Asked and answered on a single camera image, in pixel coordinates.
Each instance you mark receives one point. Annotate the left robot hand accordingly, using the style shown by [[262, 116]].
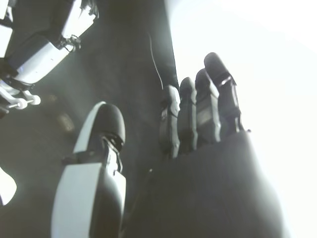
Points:
[[198, 193]]

